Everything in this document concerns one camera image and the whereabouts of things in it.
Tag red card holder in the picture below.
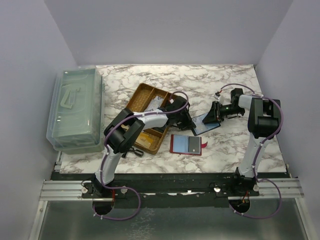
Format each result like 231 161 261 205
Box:
169 134 208 156

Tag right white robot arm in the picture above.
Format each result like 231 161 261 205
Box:
202 88 283 183

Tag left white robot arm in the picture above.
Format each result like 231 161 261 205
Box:
95 96 192 188

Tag grey VIP card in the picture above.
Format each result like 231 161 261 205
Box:
187 136 201 154

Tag silver cards in tray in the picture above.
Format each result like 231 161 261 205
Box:
145 96 164 112

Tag gold cards in tray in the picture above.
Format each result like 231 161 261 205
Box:
135 132 154 149

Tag woven wicker organizer tray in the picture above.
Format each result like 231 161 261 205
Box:
124 82 176 155

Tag black T-shaped tool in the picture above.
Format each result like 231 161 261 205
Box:
121 147 144 159

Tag clear plastic storage box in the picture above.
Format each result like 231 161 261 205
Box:
46 66 105 155

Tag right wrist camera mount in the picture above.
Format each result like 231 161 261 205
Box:
214 91 224 104

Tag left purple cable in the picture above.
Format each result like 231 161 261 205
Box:
99 91 191 221

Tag purple cable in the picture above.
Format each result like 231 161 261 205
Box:
219 83 285 220
99 91 191 221

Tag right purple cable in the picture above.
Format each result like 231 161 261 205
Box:
219 83 285 220

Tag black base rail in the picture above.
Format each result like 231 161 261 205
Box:
50 172 296 209

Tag aluminium frame rail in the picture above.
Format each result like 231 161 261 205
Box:
39 180 88 201

